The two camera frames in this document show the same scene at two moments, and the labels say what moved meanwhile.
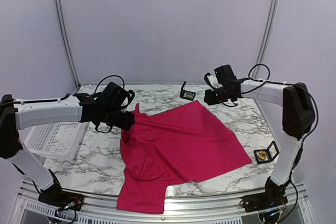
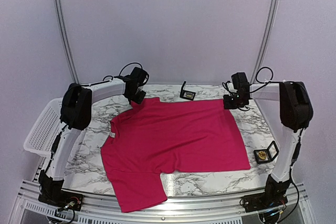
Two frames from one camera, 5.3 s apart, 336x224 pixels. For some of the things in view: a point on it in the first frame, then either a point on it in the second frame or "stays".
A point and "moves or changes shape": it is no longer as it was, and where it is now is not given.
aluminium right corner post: (271, 22) stays
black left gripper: (127, 123) -> (138, 100)
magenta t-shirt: (177, 145) moves or changes shape
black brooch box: (266, 155) stays
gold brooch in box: (262, 155) stays
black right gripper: (209, 100) -> (227, 106)
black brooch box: (187, 94) stays
